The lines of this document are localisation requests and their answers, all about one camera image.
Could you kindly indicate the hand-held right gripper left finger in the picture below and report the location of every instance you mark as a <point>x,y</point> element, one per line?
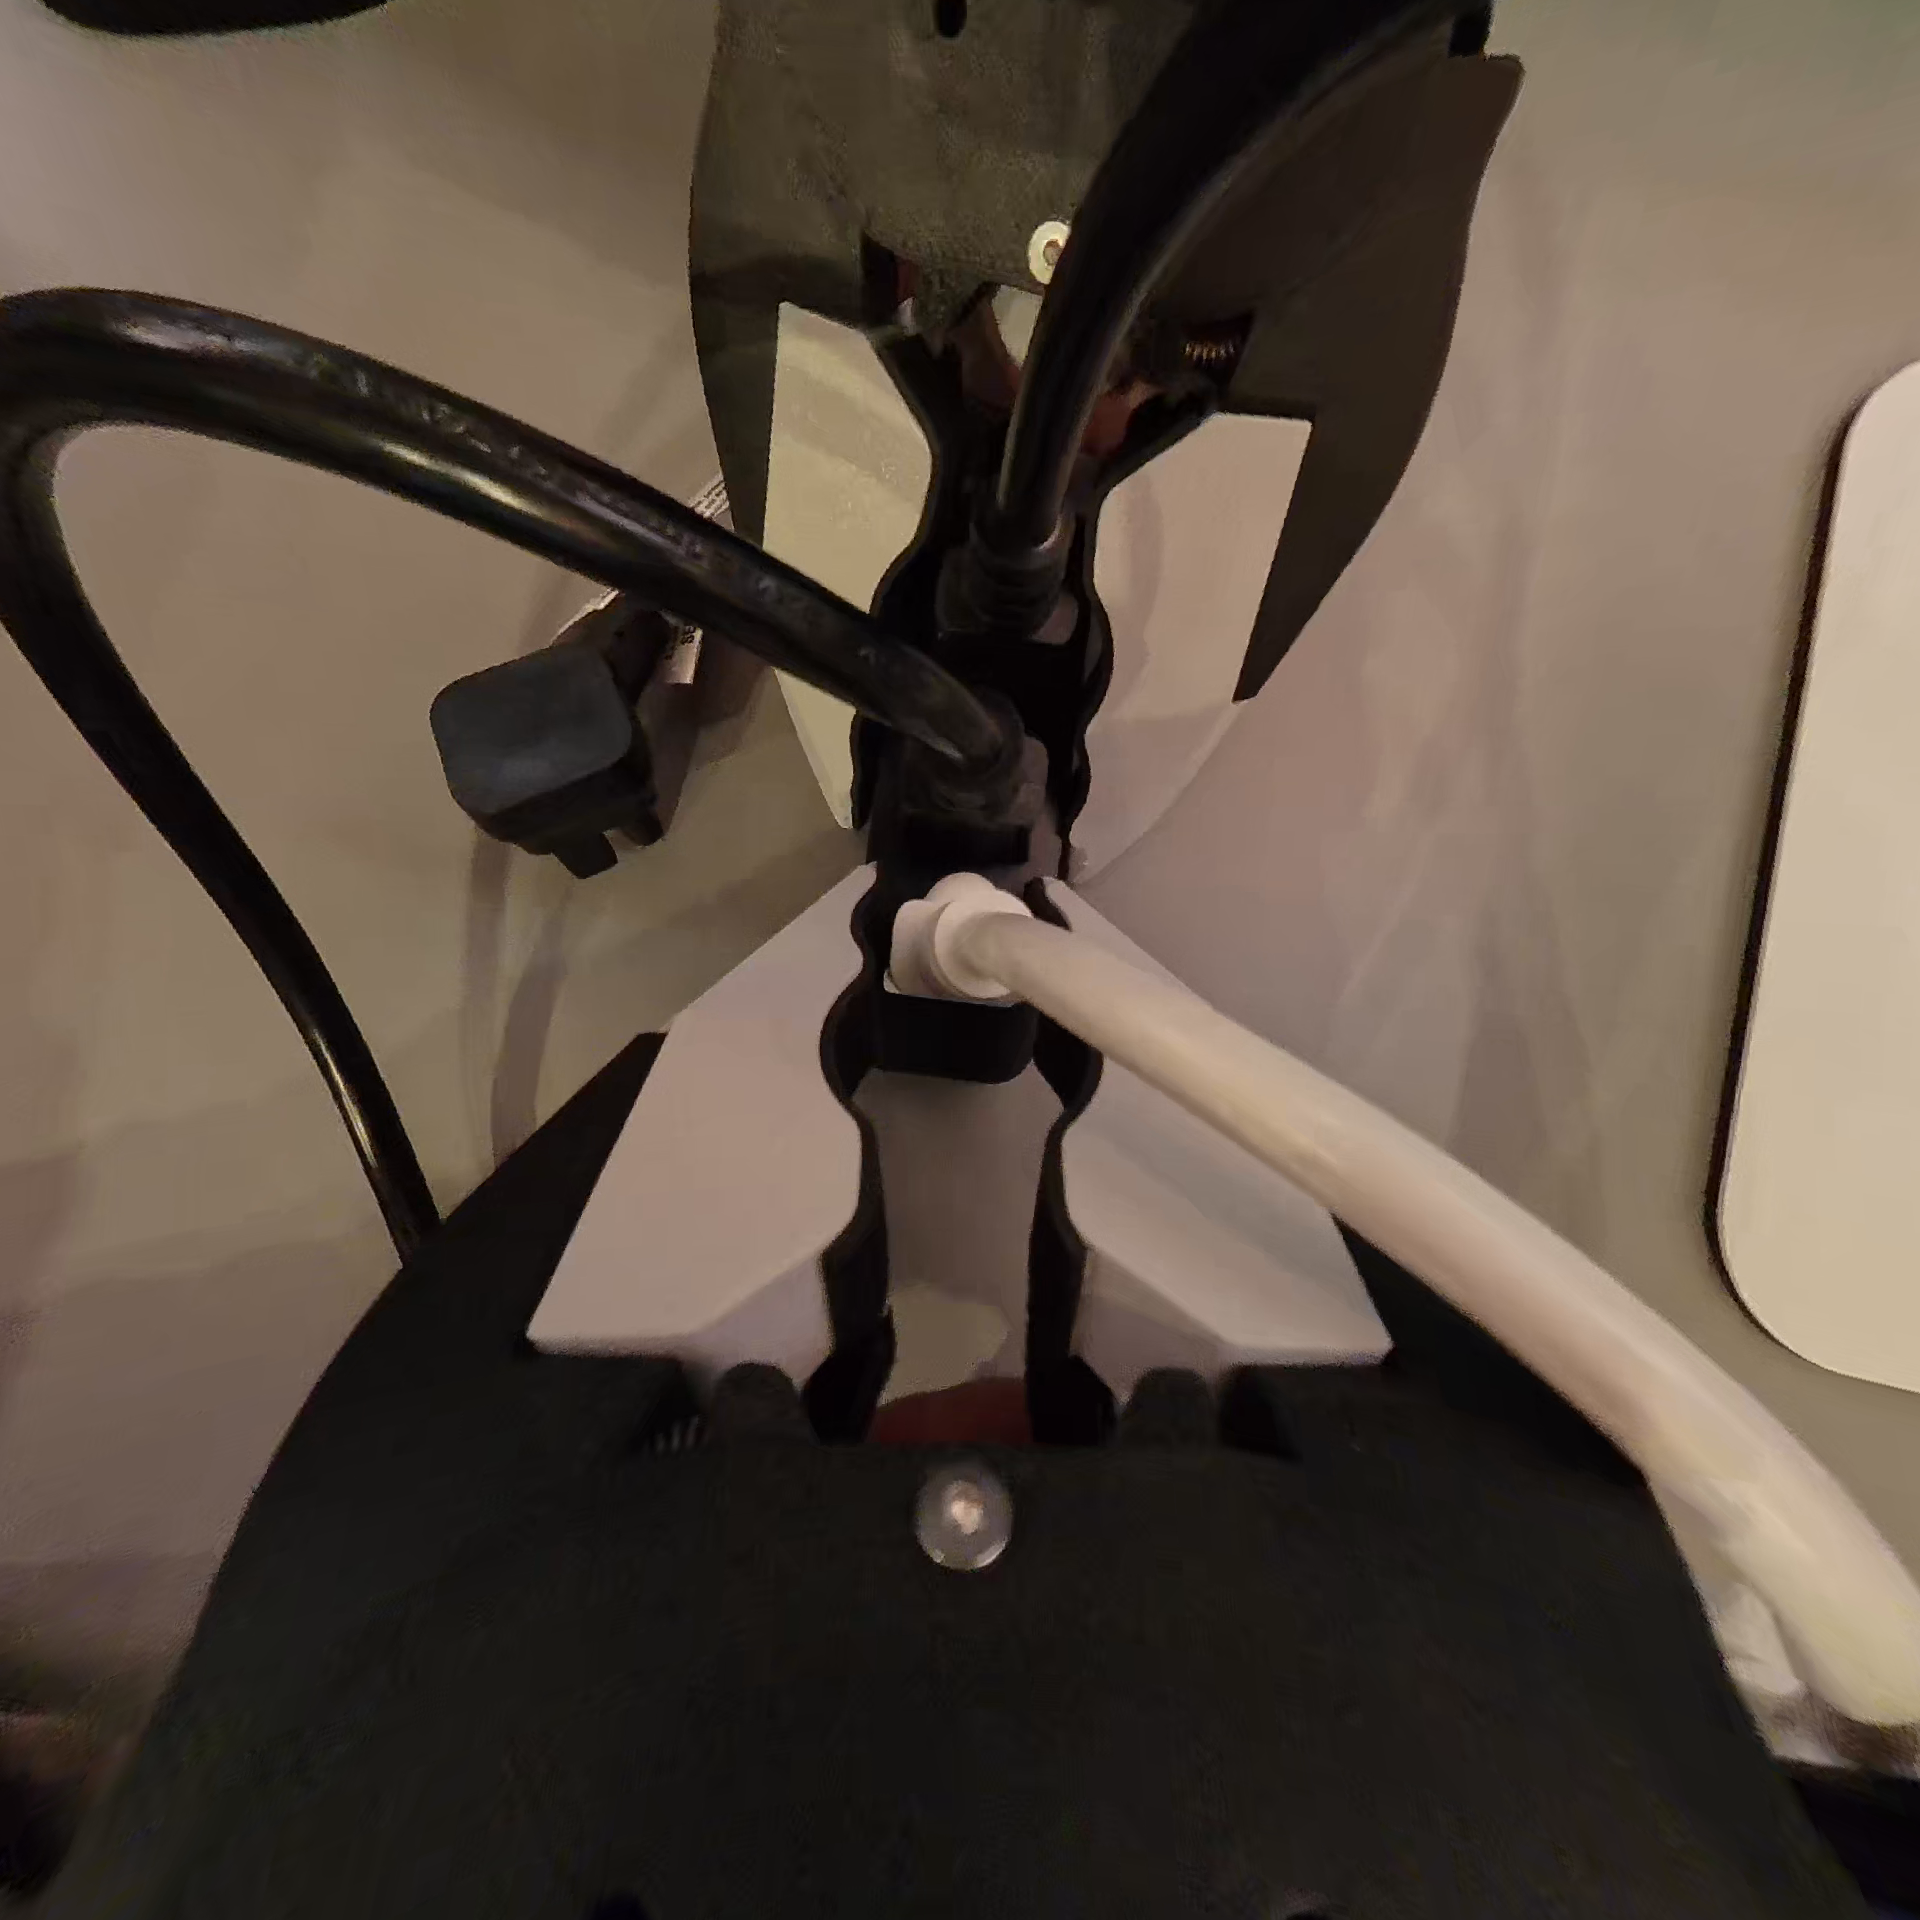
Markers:
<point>704,1201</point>

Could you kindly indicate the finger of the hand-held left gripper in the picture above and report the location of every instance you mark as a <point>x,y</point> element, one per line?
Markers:
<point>826,451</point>
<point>1184,570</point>

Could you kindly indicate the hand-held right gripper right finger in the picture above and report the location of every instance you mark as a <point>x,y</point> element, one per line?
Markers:
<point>1202,1290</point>

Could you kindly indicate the black power strip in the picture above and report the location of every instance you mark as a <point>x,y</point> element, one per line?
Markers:
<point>944,1044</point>

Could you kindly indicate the white board with black edge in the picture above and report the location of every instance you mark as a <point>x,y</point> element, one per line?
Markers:
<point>1845,901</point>

